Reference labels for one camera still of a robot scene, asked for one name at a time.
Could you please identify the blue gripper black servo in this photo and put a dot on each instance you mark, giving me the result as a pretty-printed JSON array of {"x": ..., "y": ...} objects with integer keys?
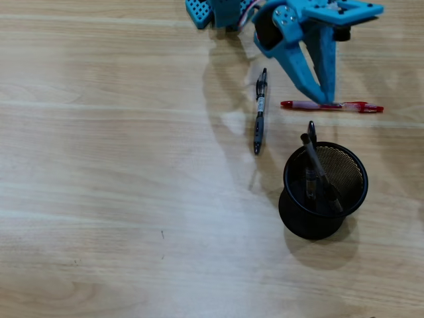
[{"x": 299, "y": 63}]

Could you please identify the red pen white grip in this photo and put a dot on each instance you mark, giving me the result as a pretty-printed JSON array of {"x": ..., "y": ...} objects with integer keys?
[{"x": 357, "y": 106}]

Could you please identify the black pen black rubber grip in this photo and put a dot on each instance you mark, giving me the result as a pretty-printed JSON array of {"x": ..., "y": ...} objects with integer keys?
[{"x": 311, "y": 129}]

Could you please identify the clear pen with grey grip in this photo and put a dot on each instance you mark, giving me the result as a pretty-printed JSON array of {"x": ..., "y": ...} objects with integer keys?
[{"x": 259, "y": 122}]

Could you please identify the clear pen with black cap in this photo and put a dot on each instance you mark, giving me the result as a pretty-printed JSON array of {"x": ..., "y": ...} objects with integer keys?
[{"x": 318, "y": 165}]

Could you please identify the black mesh pen holder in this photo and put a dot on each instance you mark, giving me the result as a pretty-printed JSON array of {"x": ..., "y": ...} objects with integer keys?
[{"x": 298, "y": 222}]

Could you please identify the wrist camera on blue mount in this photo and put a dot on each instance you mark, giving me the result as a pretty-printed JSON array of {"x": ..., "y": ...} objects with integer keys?
[{"x": 344, "y": 13}]

